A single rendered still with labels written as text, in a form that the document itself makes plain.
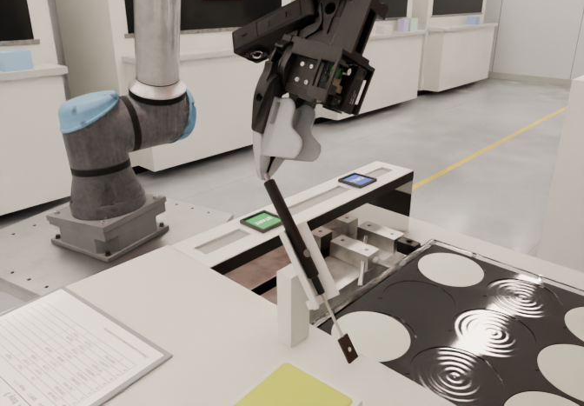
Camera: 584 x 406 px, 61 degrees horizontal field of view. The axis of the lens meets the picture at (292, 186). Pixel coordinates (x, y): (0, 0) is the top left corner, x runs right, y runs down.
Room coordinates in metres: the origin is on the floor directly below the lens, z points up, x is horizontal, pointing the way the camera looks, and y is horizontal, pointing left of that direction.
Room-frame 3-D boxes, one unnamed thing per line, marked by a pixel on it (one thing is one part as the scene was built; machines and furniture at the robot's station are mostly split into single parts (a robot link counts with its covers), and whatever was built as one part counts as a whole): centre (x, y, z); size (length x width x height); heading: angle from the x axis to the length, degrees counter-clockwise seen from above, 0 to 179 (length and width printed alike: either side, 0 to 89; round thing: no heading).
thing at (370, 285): (0.65, -0.13, 0.90); 0.38 x 0.01 x 0.01; 137
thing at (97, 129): (0.97, 0.39, 1.06); 0.13 x 0.12 x 0.14; 129
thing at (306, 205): (0.82, -0.04, 0.89); 0.55 x 0.09 x 0.14; 137
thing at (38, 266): (0.97, 0.41, 0.75); 0.45 x 0.44 x 0.13; 61
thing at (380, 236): (0.81, -0.16, 0.89); 0.08 x 0.03 x 0.03; 47
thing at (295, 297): (0.42, -0.01, 1.03); 0.06 x 0.04 x 0.13; 47
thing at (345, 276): (0.70, -0.05, 0.87); 0.36 x 0.08 x 0.03; 137
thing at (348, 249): (0.75, -0.11, 0.89); 0.08 x 0.03 x 0.03; 47
